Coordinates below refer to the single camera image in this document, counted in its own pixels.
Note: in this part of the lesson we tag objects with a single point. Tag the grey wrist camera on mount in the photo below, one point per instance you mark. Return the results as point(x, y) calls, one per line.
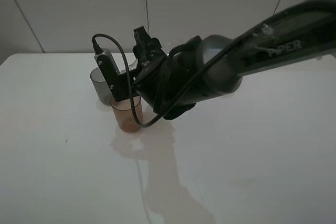
point(118, 83)

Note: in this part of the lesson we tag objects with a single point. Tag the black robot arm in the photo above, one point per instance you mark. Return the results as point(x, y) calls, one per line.
point(206, 68)

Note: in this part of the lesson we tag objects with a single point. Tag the grey translucent plastic cup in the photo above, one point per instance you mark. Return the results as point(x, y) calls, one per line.
point(101, 87)

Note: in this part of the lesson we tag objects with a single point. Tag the clear plastic water bottle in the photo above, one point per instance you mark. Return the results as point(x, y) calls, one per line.
point(131, 67)

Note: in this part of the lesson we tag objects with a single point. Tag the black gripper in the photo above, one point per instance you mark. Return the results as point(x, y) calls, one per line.
point(152, 83)

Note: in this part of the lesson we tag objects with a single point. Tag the brown translucent plastic cup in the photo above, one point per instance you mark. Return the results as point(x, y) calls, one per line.
point(123, 114)

